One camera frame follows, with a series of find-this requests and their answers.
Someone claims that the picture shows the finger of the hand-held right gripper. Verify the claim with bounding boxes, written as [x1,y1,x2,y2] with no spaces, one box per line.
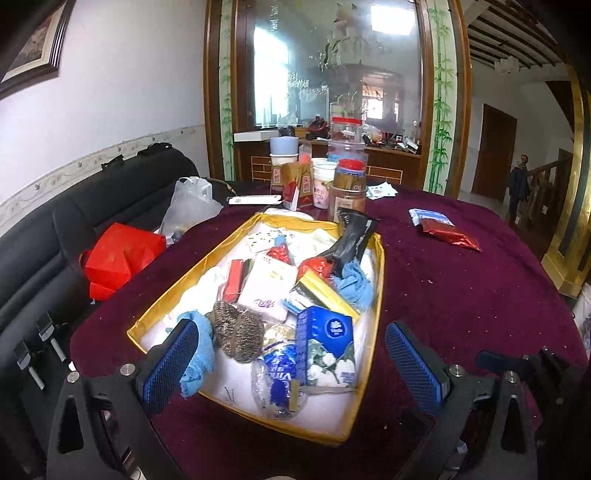
[476,352,529,377]

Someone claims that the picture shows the red foil packet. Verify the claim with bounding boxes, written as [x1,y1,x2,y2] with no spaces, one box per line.
[418,217,482,253]

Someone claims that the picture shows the blue white foil packet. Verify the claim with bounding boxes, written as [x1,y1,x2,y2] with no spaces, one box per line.
[250,344,311,420]

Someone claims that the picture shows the white paper tag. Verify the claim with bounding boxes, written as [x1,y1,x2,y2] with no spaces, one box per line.
[227,193,284,207]

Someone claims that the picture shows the red patterned packet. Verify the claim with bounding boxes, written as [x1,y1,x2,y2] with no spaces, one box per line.
[265,244,295,267]

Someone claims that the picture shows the white tissue pack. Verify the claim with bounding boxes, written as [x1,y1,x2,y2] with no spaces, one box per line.
[237,257,299,324]

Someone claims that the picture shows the purple velvet tablecloth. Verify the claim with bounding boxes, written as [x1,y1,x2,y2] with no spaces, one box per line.
[69,182,591,480]

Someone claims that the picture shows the blue white flat pack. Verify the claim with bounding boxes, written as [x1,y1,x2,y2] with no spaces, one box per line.
[407,207,456,228]

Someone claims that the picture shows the wooden door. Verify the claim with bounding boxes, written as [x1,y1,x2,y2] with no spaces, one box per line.
[470,103,519,202]

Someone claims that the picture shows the steel wool scrubber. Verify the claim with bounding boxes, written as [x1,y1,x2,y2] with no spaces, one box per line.
[209,300,242,357]
[232,308,267,360]

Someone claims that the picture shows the gold cardboard box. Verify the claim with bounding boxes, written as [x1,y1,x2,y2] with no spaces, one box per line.
[127,210,385,446]

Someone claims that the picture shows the clear jar red lid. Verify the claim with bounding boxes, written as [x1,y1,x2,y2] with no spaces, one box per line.
[327,116,369,162]

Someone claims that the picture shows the red gold carton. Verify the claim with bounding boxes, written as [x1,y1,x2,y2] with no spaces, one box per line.
[281,161,303,210]
[295,164,317,212]

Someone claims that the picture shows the white flat box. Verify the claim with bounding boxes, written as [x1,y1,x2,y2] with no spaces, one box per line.
[233,130,291,143]

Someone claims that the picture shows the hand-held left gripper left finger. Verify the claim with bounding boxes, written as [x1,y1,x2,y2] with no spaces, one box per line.
[46,319,199,480]

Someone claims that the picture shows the lemon print tissue pack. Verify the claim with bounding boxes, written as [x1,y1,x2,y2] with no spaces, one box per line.
[246,230,291,256]

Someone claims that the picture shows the blue tissue pack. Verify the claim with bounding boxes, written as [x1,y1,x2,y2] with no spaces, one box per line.
[294,305,357,389]

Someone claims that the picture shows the white plastic bag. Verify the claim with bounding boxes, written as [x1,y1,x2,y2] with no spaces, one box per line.
[158,176,225,244]

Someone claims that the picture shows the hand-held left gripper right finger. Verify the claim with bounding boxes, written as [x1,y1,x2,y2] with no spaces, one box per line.
[386,322,539,480]

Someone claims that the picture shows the framed picture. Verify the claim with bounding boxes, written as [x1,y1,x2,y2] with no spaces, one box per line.
[0,0,78,100]

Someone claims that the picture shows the wooden stair railing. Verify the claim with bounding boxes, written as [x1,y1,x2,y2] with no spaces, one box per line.
[526,148,574,245]

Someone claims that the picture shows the bamboo painted pillar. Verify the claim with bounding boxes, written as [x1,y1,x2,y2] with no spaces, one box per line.
[218,0,237,182]
[422,0,459,195]

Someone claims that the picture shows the red paper bag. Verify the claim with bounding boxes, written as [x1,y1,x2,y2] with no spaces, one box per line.
[79,222,168,302]

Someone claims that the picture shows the black tripod legs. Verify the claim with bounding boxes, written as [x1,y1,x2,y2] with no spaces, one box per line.
[13,311,71,392]

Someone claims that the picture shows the pale blue lidded cup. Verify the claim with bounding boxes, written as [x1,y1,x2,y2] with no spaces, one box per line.
[269,137,299,186]

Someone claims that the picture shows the gold pillar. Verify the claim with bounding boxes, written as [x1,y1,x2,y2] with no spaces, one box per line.
[540,62,591,298]

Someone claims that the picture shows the black sofa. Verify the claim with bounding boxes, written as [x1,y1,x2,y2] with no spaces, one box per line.
[0,142,200,480]

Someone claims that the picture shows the white tub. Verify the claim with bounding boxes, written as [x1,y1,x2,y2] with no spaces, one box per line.
[311,158,341,209]

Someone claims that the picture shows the etched glass panel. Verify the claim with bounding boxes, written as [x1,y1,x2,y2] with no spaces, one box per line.
[235,0,428,139]

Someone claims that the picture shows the wooden counter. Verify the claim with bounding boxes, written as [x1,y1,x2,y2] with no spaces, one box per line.
[233,136,423,185]

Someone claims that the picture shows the black white snack packet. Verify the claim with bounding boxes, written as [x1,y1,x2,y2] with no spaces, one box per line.
[322,207,381,278]

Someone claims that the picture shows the red plastic bag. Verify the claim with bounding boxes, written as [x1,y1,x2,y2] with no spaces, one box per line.
[297,255,339,281]

